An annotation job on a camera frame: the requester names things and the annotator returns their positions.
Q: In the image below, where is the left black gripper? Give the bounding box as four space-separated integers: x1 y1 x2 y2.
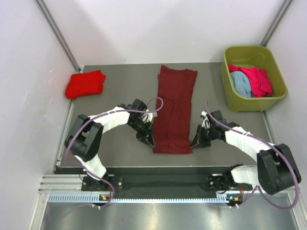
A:
128 118 154 148

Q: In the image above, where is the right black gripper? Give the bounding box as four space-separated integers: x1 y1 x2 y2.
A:
190 124 217 148

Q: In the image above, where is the dark red t-shirt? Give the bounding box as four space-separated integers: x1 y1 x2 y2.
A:
153 65 198 154

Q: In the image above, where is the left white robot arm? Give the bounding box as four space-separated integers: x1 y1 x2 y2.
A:
64 99 157 190

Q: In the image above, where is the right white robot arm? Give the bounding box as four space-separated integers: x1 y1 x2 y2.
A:
190 110 302 195

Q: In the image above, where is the light blue garment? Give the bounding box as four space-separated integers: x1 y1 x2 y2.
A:
230 71 252 98

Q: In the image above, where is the olive green plastic bin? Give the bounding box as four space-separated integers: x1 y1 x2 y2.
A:
221 46 288 112

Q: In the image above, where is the folded bright red t-shirt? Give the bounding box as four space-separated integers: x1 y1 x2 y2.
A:
65 70 106 99

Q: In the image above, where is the pink garment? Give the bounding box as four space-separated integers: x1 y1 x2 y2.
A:
228 64 273 98

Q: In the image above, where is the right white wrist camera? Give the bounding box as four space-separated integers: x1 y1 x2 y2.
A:
201 111 211 129

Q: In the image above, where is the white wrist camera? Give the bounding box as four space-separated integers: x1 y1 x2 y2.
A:
201 111 211 129
142 112 157 123

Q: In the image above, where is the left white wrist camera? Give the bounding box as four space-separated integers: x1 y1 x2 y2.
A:
142 112 157 123

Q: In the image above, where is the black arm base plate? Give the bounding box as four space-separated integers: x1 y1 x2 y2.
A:
81 174 252 193

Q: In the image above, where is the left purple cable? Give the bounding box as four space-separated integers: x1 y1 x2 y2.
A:
65 97 165 209

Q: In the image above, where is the purple cable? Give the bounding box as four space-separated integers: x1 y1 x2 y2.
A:
65 97 165 209
205 100 301 210

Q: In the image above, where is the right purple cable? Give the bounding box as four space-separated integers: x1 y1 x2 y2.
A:
205 100 301 210

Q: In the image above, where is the grey slotted cable duct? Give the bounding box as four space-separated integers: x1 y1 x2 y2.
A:
48 193 241 204

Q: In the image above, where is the aluminium front rail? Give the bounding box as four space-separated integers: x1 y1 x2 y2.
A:
38 172 301 194

